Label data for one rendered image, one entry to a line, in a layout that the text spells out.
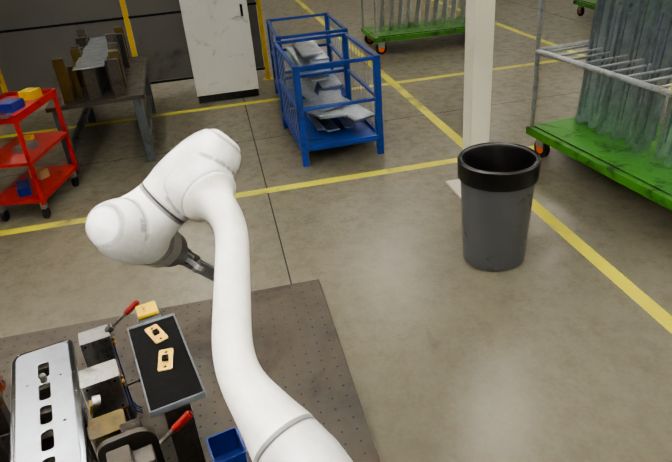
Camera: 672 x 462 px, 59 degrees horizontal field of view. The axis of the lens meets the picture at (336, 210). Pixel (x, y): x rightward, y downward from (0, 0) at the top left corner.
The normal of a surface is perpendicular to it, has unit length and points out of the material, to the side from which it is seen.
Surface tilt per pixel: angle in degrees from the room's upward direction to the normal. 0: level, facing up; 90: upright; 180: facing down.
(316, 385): 0
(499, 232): 93
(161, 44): 90
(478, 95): 90
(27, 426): 0
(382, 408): 0
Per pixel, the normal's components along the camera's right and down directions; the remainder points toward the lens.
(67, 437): -0.07, -0.88
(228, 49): 0.21, 0.44
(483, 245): -0.54, 0.47
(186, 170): -0.24, -0.33
